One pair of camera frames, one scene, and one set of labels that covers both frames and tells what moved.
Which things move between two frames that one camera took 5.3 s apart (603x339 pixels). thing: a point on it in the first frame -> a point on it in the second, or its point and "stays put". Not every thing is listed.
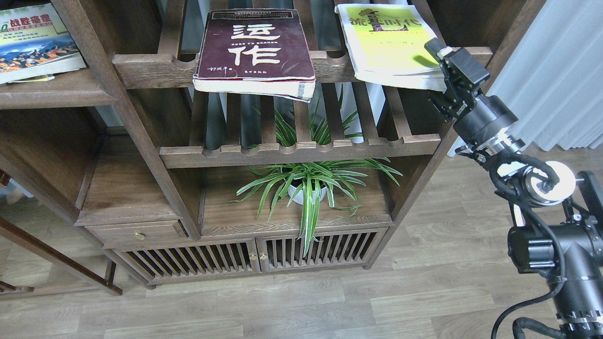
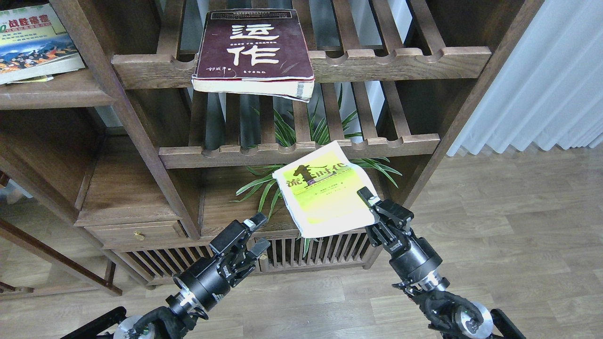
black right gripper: [478, 119] -> [416, 258]
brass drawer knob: [140, 236] stays put
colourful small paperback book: [35, 45] stays put
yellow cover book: [386, 43] -> [324, 191]
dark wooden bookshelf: [178, 183] stays put
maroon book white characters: [254, 51] stays put
